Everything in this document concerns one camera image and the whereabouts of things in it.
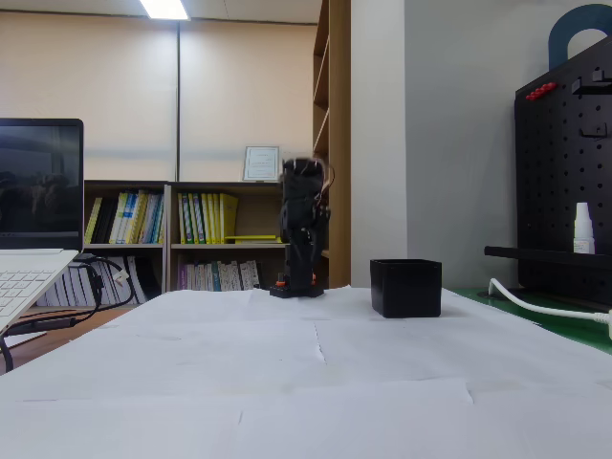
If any black square box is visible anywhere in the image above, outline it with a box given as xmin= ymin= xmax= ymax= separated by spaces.
xmin=369 ymin=258 xmax=443 ymax=319

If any flat yellow book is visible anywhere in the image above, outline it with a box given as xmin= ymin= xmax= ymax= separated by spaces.
xmin=224 ymin=233 xmax=281 ymax=245

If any framed certificate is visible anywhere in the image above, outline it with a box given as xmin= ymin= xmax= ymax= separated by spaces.
xmin=242 ymin=145 xmax=281 ymax=183

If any low wooden bookshelf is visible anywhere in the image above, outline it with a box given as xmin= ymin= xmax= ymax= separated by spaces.
xmin=164 ymin=181 xmax=306 ymax=293
xmin=83 ymin=180 xmax=169 ymax=307

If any yellow binder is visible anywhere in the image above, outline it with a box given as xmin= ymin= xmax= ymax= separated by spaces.
xmin=218 ymin=192 xmax=239 ymax=244

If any tall wooden bookshelf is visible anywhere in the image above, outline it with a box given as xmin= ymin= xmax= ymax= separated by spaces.
xmin=312 ymin=0 xmax=353 ymax=291

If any beige roller blind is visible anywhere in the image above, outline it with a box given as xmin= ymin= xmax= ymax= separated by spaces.
xmin=179 ymin=21 xmax=319 ymax=183
xmin=0 ymin=11 xmax=179 ymax=183

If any white paper table cover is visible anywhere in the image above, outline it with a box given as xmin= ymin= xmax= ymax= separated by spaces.
xmin=0 ymin=285 xmax=612 ymax=459

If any black pegboard shelf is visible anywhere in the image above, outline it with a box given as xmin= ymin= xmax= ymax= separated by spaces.
xmin=483 ymin=245 xmax=612 ymax=270

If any black pegboard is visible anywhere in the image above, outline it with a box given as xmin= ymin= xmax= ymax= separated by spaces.
xmin=514 ymin=35 xmax=612 ymax=307

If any ceiling light panel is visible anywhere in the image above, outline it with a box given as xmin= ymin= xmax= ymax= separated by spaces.
xmin=138 ymin=0 xmax=191 ymax=21

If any white laptop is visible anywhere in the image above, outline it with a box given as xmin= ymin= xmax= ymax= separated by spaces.
xmin=0 ymin=118 xmax=85 ymax=336

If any white plastic bottle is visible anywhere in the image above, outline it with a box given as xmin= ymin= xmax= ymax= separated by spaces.
xmin=572 ymin=202 xmax=597 ymax=255

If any green desk mat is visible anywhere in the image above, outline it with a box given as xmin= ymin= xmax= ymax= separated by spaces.
xmin=448 ymin=285 xmax=612 ymax=358

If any dark blue arch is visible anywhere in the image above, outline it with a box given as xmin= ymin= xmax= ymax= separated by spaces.
xmin=548 ymin=3 xmax=612 ymax=72

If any long black pegboard hook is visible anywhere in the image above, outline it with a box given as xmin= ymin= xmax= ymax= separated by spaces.
xmin=570 ymin=78 xmax=612 ymax=97

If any red white servo wire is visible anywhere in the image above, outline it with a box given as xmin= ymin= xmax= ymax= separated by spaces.
xmin=313 ymin=160 xmax=337 ymax=207

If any black laptop cable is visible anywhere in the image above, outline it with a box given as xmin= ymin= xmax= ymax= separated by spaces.
xmin=0 ymin=255 xmax=138 ymax=374

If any white power cable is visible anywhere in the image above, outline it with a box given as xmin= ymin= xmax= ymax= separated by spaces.
xmin=487 ymin=277 xmax=612 ymax=322

